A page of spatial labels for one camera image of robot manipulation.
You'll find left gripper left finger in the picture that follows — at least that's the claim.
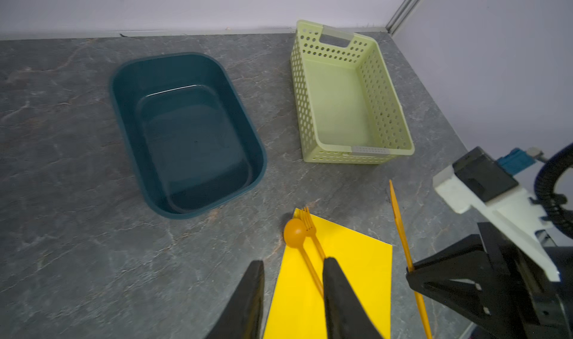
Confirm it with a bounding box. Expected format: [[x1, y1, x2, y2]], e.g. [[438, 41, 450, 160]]
[[206, 260, 265, 338]]

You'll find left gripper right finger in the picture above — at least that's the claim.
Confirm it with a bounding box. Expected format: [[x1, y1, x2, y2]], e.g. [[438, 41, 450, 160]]
[[322, 257, 382, 339]]

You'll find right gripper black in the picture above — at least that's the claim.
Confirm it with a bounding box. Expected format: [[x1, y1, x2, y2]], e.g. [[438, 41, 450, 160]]
[[406, 223, 572, 338]]

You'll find yellow paper napkin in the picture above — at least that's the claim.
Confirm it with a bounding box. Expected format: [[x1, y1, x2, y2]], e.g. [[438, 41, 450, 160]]
[[264, 215, 392, 338]]

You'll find orange plastic knife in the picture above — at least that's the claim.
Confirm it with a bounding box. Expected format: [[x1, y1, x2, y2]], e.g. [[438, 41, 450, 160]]
[[389, 180, 434, 339]]

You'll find orange plastic fork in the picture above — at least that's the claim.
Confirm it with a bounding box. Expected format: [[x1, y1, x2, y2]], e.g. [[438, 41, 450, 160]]
[[300, 207, 326, 261]]

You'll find dark teal plastic tub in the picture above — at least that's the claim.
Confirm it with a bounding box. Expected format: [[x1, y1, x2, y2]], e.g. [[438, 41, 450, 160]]
[[109, 52, 267, 220]]

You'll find light green perforated basket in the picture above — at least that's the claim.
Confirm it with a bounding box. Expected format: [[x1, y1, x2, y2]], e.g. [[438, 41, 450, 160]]
[[290, 20, 415, 164]]

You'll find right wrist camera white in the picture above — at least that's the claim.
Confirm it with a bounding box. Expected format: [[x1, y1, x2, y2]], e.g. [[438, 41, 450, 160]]
[[433, 146, 561, 282]]

